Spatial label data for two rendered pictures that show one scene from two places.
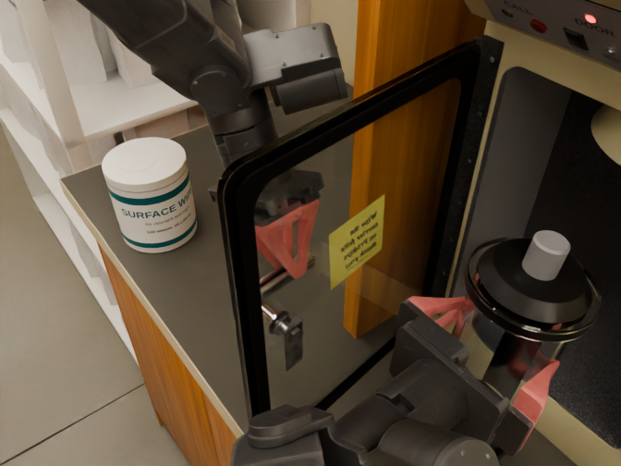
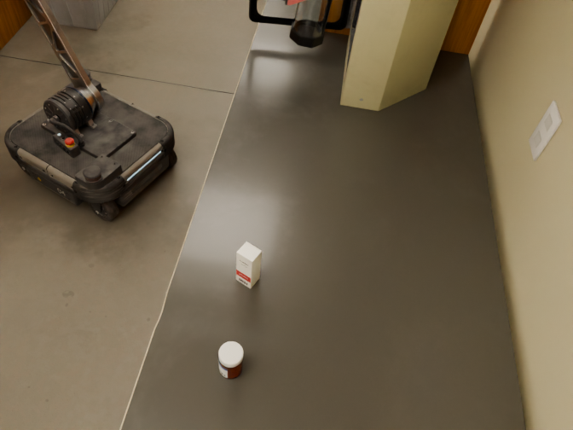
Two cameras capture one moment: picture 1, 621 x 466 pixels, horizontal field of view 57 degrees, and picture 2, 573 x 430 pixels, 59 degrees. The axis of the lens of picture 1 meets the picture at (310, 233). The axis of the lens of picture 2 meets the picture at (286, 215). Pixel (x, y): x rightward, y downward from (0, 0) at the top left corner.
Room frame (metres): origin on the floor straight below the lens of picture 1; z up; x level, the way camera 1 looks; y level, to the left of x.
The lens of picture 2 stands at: (-0.69, -1.00, 1.84)
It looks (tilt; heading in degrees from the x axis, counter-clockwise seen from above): 51 degrees down; 39
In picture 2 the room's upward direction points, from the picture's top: 8 degrees clockwise
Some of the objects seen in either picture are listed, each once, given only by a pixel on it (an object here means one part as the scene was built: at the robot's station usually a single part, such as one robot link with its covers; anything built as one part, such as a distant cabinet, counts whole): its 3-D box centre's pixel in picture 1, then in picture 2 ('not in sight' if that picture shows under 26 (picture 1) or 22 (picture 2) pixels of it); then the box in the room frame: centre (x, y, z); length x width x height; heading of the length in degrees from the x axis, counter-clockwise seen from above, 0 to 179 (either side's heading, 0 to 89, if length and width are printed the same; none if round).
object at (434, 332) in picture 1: (448, 334); not in sight; (0.32, -0.12, 1.20); 0.09 x 0.07 x 0.07; 130
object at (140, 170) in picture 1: (152, 195); not in sight; (0.75, 0.26, 1.02); 0.13 x 0.13 x 0.15
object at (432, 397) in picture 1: (423, 401); not in sight; (0.25, -0.09, 1.20); 0.10 x 0.07 x 0.07; 40
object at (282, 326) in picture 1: (289, 343); not in sight; (0.32, 0.02, 1.18); 0.02 x 0.02 x 0.06; 44
